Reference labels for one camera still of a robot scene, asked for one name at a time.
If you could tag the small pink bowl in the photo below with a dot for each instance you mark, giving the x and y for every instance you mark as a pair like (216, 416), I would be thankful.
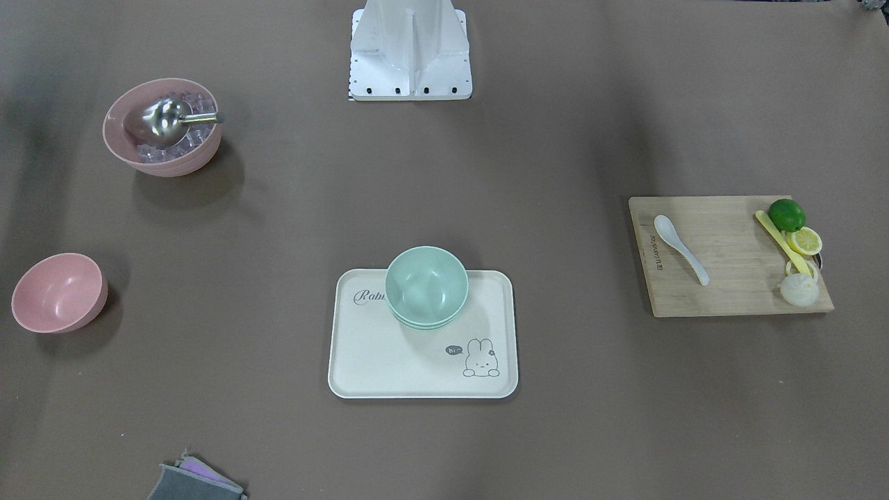
(60, 294)

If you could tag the top green bowl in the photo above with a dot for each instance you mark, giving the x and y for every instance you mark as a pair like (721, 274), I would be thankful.
(426, 284)

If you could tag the white ceramic spoon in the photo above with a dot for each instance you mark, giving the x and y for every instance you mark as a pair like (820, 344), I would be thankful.
(666, 230)

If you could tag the large pink ice bowl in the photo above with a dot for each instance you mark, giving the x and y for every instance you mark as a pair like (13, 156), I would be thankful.
(190, 153)

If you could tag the cream rabbit serving tray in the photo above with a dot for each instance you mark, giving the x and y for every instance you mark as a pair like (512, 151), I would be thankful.
(373, 356)

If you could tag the bamboo cutting board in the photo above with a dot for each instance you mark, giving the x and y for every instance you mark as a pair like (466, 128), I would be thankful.
(743, 261)

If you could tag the metal ice scoop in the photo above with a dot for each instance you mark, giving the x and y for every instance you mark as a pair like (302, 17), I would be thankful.
(166, 122)

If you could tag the grey folded cloth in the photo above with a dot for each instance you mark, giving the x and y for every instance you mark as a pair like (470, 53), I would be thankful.
(191, 478)

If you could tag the green lime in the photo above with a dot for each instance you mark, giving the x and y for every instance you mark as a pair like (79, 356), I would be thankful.
(787, 215)

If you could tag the half lemon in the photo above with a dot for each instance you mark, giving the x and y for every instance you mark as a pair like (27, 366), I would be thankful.
(805, 241)

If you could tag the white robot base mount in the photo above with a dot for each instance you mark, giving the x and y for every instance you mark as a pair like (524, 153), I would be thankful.
(409, 51)

